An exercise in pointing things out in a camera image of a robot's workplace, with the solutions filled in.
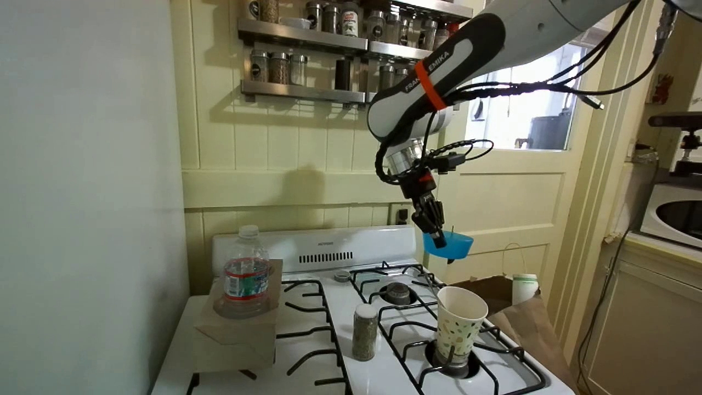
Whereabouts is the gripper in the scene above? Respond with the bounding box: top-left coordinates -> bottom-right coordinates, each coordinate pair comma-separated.
399,168 -> 448,249

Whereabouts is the blue bowl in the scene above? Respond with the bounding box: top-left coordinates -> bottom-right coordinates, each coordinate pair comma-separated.
422,230 -> 474,261

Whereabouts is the white gas stove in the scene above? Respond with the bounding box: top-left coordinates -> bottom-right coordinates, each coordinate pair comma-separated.
150,224 -> 576,395

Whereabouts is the stove burner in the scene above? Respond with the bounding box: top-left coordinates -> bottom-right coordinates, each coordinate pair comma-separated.
378,281 -> 418,307
426,339 -> 479,380

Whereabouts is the black stove grate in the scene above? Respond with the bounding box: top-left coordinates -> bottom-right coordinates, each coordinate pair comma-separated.
349,261 -> 548,395
186,278 -> 352,395

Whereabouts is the cream door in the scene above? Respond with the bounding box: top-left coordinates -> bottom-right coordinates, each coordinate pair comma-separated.
425,0 -> 631,352

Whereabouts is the patterned paper cup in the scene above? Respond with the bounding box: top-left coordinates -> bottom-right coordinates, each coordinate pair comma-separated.
435,286 -> 489,368

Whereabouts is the white container with green print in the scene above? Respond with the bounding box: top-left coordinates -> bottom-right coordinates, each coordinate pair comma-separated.
512,273 -> 540,306

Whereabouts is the spice jar with silver lid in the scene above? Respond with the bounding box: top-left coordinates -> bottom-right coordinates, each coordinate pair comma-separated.
352,303 -> 380,362

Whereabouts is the window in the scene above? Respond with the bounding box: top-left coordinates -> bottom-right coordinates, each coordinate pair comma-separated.
465,43 -> 588,152

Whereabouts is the row of spice jars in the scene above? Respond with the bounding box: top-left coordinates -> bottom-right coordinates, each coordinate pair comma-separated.
250,49 -> 309,87
378,63 -> 410,92
365,10 -> 460,51
304,1 -> 361,38

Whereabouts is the brown paper bag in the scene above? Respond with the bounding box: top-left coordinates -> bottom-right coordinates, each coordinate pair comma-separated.
453,274 -> 578,395

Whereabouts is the black spice jar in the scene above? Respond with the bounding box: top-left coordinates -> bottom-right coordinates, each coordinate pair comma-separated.
334,57 -> 353,92

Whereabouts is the clear plastic water bottle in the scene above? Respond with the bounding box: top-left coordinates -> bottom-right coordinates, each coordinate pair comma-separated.
221,224 -> 271,319

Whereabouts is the metal spice rack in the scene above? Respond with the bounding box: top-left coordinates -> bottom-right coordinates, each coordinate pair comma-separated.
237,0 -> 474,106

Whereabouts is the brown cardboard box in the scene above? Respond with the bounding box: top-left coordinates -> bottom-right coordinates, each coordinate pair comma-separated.
193,258 -> 284,374

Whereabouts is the cream cabinet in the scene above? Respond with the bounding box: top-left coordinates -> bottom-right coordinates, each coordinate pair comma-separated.
580,234 -> 702,395

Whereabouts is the white microwave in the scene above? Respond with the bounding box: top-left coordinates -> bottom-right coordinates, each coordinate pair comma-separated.
640,183 -> 702,250

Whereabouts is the white refrigerator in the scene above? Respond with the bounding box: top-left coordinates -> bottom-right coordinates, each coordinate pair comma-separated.
0,0 -> 191,395

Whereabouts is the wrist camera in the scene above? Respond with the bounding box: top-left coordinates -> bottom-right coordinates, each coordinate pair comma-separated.
428,154 -> 467,173

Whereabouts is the black cable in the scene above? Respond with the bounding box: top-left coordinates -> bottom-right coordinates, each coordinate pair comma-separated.
576,229 -> 632,395

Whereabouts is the red wall ornament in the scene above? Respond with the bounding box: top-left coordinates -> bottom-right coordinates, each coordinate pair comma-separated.
650,73 -> 674,105

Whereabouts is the camera on mount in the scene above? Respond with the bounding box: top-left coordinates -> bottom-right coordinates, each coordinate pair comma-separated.
648,111 -> 702,177

